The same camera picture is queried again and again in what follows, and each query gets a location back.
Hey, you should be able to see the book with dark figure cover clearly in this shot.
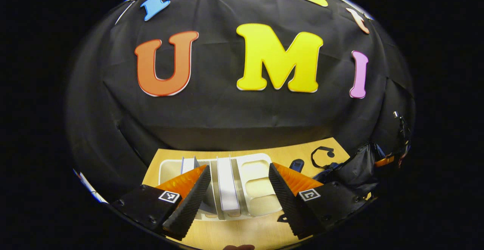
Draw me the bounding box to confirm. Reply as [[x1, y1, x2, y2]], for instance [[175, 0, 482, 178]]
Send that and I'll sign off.
[[181, 156, 201, 175]]

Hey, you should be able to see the black backdrop cloth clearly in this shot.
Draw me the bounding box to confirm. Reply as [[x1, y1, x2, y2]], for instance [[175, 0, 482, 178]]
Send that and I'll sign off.
[[66, 0, 416, 205]]

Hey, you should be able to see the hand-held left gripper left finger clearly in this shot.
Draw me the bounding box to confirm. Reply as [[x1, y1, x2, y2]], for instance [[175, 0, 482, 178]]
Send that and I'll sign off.
[[112, 164, 211, 241]]

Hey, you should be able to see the blue schoolbag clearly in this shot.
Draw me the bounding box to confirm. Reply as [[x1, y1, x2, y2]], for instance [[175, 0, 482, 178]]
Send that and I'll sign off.
[[278, 142, 383, 224]]

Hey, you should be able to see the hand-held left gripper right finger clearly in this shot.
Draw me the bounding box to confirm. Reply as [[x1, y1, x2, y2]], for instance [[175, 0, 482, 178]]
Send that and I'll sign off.
[[268, 162, 369, 240]]

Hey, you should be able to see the plain white book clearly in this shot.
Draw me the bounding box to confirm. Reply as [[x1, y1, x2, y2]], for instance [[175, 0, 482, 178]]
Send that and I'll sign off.
[[217, 157, 241, 213]]

